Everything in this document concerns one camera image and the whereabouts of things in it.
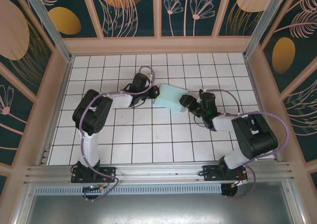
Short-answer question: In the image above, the grey metal sheet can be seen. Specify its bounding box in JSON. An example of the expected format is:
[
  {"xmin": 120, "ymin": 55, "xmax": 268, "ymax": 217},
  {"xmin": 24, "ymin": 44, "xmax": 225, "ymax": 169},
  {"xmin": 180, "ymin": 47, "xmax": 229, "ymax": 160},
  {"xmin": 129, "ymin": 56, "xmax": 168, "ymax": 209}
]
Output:
[{"xmin": 14, "ymin": 181, "xmax": 308, "ymax": 224}]

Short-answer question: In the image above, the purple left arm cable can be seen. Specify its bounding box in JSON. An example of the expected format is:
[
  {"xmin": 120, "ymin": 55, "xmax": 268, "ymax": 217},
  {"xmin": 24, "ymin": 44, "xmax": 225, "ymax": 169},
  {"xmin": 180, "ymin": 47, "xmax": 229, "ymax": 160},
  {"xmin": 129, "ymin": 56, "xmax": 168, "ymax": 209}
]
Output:
[{"xmin": 78, "ymin": 65, "xmax": 157, "ymax": 202}]

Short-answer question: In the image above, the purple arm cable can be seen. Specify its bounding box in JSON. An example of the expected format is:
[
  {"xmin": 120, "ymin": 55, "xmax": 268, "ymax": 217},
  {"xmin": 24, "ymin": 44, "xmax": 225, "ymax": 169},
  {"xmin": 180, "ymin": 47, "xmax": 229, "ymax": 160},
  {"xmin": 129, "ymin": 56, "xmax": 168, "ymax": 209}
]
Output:
[
  {"xmin": 78, "ymin": 65, "xmax": 157, "ymax": 202},
  {"xmin": 198, "ymin": 88, "xmax": 290, "ymax": 200}
]

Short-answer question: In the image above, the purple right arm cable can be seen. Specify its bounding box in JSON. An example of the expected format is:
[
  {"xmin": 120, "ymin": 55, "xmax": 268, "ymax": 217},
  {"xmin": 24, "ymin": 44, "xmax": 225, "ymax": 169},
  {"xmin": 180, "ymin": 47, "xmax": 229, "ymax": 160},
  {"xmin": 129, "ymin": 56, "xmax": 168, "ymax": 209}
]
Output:
[{"xmin": 198, "ymin": 88, "xmax": 290, "ymax": 200}]

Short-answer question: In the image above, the aluminium side rail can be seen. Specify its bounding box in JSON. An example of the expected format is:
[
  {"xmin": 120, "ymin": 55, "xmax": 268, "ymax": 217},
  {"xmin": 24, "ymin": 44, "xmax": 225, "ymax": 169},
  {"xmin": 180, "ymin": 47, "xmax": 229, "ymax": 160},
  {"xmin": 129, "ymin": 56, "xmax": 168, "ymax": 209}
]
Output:
[
  {"xmin": 244, "ymin": 57, "xmax": 283, "ymax": 163},
  {"xmin": 38, "ymin": 59, "xmax": 75, "ymax": 166}
]

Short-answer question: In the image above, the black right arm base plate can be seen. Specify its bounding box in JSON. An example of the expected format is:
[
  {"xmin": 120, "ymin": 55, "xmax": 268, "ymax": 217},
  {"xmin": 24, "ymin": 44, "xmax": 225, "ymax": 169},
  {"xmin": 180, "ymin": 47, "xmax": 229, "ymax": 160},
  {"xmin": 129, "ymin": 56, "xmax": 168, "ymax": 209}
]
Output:
[{"xmin": 202, "ymin": 165, "xmax": 248, "ymax": 182}]

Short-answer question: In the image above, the wall panel with leaf drawing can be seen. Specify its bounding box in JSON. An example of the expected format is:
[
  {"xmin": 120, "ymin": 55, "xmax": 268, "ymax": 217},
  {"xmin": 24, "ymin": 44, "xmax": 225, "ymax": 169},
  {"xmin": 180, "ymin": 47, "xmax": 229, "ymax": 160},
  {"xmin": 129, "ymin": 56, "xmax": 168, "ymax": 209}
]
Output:
[
  {"xmin": 282, "ymin": 77, "xmax": 317, "ymax": 164},
  {"xmin": 88, "ymin": 0, "xmax": 159, "ymax": 39}
]

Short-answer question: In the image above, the aluminium mounting rail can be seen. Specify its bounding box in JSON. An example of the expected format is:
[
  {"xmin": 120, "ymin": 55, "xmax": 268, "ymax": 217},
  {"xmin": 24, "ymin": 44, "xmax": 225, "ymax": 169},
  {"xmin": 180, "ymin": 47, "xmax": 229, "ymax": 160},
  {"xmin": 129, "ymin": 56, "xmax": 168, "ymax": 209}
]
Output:
[{"xmin": 23, "ymin": 162, "xmax": 294, "ymax": 185}]

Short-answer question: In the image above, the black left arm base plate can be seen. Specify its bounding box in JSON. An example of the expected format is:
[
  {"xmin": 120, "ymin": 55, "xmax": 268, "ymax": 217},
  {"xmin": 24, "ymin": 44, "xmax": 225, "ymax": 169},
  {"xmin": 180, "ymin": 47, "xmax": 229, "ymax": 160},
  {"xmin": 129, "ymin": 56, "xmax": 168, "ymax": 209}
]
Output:
[{"xmin": 71, "ymin": 166, "xmax": 117, "ymax": 184}]

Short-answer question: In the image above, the wall panel with pink flowers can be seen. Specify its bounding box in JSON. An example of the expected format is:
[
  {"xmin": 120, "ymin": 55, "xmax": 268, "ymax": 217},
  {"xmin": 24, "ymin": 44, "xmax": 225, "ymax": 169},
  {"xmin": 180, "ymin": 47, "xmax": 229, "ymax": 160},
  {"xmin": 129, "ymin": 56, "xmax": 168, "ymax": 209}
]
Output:
[
  {"xmin": 0, "ymin": 60, "xmax": 35, "ymax": 168},
  {"xmin": 160, "ymin": 0, "xmax": 230, "ymax": 38}
]

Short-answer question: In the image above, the wall panel with orange oval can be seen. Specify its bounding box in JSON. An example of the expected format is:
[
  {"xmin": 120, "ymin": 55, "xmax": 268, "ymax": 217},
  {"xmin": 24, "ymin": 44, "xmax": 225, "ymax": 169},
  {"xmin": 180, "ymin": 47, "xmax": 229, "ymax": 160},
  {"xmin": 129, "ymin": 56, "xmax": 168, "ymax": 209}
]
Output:
[
  {"xmin": 262, "ymin": 0, "xmax": 317, "ymax": 96},
  {"xmin": 43, "ymin": 0, "xmax": 100, "ymax": 39}
]

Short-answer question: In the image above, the wall panel with gold lines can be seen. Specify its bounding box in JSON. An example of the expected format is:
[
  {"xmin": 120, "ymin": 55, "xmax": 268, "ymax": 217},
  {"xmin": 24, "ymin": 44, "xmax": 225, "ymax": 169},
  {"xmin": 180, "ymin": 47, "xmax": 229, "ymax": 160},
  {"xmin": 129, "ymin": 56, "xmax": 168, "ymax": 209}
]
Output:
[{"xmin": 217, "ymin": 0, "xmax": 280, "ymax": 36}]

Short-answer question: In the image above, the slotted grey cable duct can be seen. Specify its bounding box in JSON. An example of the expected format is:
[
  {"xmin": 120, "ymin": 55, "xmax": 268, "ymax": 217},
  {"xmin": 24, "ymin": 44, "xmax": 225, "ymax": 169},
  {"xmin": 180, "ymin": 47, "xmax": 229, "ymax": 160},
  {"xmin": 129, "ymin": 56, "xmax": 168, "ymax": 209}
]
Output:
[{"xmin": 34, "ymin": 184, "xmax": 222, "ymax": 195}]

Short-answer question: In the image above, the aluminium corner post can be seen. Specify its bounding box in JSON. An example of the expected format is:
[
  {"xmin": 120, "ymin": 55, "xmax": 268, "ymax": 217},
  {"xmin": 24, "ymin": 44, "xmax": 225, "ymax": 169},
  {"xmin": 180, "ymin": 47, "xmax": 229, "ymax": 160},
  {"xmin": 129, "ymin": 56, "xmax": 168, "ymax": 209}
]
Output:
[
  {"xmin": 242, "ymin": 0, "xmax": 295, "ymax": 58},
  {"xmin": 23, "ymin": 0, "xmax": 75, "ymax": 62}
]

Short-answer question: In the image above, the wall panel with peach circle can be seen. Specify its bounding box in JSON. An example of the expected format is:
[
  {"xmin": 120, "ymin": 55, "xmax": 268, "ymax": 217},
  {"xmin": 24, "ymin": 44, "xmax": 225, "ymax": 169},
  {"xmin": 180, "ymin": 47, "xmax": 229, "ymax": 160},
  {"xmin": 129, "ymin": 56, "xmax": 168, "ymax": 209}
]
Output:
[{"xmin": 0, "ymin": 0, "xmax": 54, "ymax": 98}]

